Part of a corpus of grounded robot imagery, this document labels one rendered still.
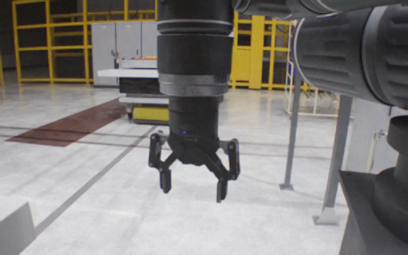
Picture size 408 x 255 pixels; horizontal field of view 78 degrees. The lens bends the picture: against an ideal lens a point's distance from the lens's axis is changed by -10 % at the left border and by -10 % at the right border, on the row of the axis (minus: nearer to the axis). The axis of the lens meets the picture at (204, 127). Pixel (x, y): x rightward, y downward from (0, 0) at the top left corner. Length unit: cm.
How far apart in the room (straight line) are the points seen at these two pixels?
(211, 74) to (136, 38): 833
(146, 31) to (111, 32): 110
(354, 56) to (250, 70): 848
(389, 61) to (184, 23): 28
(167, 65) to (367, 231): 34
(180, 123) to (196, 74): 8
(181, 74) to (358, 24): 29
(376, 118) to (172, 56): 243
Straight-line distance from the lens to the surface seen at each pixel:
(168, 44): 37
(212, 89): 37
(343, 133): 190
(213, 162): 42
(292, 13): 44
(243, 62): 895
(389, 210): 42
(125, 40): 881
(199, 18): 36
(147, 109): 438
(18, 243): 62
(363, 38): 48
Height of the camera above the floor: 112
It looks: 15 degrees down
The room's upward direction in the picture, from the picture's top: 1 degrees clockwise
